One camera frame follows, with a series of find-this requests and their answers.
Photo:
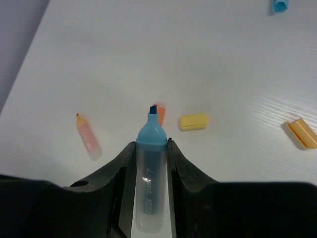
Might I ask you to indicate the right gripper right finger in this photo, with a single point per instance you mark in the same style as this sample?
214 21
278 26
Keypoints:
201 207

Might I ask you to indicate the blue marker cap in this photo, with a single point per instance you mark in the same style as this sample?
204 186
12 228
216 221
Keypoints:
279 6

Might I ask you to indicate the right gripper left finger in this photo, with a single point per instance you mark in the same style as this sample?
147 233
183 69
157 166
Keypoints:
97 206

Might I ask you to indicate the light orange marker cap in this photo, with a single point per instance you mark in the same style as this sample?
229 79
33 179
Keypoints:
301 134

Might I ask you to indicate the yellow marker cap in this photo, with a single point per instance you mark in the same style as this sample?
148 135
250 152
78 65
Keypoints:
193 122

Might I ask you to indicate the blue highlighter marker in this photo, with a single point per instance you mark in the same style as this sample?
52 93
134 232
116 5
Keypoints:
151 159

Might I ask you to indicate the pink highlighter marker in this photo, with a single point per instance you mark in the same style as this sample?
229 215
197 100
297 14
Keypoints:
90 142

